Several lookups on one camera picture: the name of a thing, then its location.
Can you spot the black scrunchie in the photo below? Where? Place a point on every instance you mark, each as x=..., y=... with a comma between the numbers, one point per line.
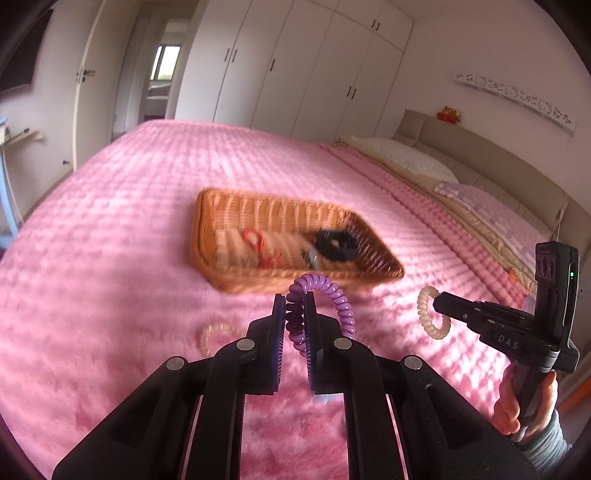
x=335, y=242

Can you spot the white wardrobe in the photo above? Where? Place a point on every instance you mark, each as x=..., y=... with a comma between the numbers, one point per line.
x=295, y=64

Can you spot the white door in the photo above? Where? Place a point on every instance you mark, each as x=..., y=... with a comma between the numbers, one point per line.
x=99, y=78

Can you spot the woven wicker basket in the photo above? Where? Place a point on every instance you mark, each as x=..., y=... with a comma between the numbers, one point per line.
x=286, y=240

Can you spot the white carved wall decoration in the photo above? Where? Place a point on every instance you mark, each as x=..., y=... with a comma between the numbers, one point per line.
x=512, y=98

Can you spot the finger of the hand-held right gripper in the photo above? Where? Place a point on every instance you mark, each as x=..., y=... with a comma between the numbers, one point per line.
x=455, y=310

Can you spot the white dotted pillow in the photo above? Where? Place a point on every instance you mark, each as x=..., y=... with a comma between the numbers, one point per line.
x=406, y=154

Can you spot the grey hair clip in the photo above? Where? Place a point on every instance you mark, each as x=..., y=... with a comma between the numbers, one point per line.
x=313, y=257

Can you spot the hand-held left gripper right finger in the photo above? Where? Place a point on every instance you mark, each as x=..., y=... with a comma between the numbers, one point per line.
x=310, y=355

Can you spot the purple patterned pillow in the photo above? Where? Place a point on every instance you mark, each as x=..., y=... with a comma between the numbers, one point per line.
x=489, y=207

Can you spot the red toy figure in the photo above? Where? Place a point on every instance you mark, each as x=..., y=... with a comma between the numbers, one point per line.
x=449, y=114

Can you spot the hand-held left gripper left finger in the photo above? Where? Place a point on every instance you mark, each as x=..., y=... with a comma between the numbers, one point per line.
x=278, y=355

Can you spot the wooden wall shelf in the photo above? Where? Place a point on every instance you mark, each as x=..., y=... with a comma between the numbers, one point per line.
x=23, y=136

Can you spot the person's right hand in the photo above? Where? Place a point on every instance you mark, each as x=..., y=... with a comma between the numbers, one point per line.
x=517, y=406

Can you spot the beige bed headboard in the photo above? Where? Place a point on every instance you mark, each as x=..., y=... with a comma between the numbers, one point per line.
x=485, y=152

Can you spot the wall television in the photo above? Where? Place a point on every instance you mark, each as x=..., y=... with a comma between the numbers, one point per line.
x=21, y=50

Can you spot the pink plush blanket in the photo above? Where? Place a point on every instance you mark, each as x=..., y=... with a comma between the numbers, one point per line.
x=138, y=254

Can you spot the person's right forearm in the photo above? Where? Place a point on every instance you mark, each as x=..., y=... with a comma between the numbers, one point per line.
x=545, y=438

